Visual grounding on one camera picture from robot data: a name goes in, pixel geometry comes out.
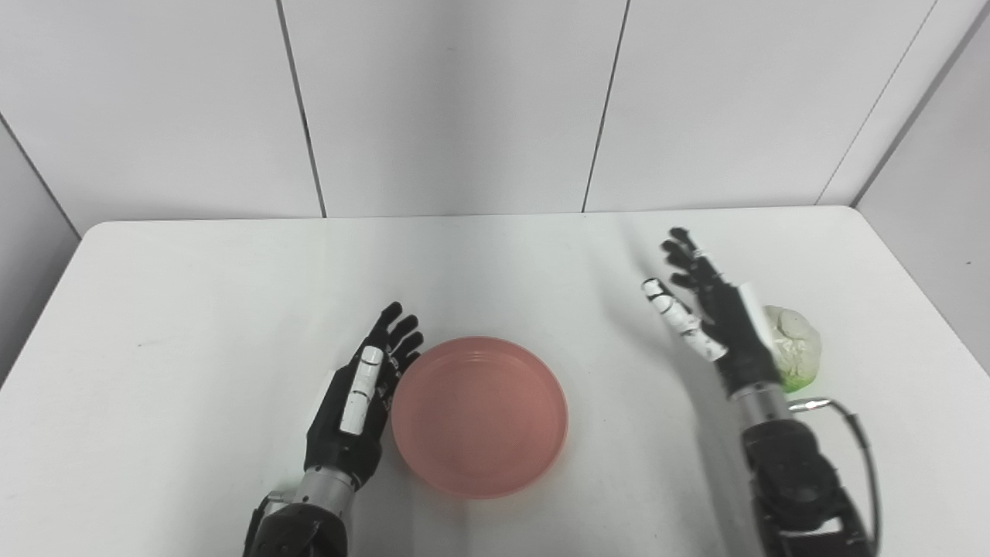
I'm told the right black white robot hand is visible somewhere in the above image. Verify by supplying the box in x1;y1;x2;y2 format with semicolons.
641;227;783;400

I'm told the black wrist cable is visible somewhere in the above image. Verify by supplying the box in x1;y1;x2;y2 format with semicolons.
787;398;883;556
242;492;288;557

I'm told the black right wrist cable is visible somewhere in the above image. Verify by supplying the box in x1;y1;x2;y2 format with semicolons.
787;398;883;556

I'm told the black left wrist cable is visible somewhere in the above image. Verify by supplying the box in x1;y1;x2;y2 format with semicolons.
242;492;288;557

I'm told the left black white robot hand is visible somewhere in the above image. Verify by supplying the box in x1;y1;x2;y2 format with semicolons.
304;302;425;490

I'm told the pink round plate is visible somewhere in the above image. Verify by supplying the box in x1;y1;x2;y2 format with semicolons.
390;336;570;499

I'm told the green white cabbage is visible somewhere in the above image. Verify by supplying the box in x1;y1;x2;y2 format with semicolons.
763;305;822;394

